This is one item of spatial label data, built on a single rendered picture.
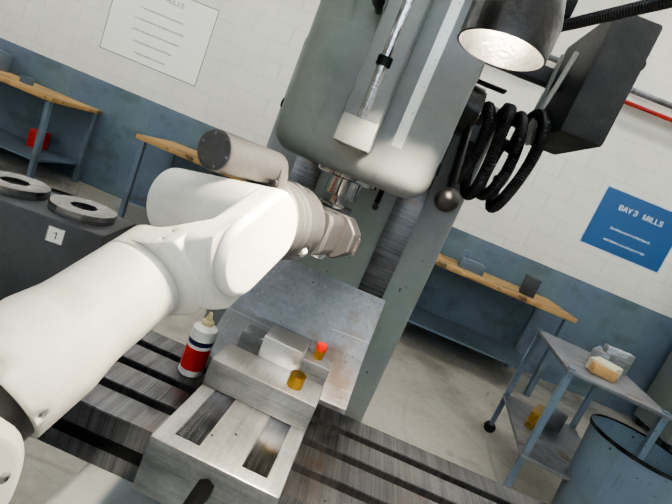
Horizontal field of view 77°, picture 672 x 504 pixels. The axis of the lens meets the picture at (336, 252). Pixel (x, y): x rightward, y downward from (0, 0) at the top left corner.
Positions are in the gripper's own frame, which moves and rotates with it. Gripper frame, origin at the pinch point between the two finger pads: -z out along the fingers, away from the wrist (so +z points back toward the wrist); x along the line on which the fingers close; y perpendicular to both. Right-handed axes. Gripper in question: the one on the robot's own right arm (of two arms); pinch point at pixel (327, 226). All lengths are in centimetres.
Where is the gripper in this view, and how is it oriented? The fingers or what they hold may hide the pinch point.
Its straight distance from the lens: 59.1
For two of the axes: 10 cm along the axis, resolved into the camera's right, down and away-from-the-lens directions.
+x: -8.4, -4.2, 3.3
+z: -3.7, 0.2, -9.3
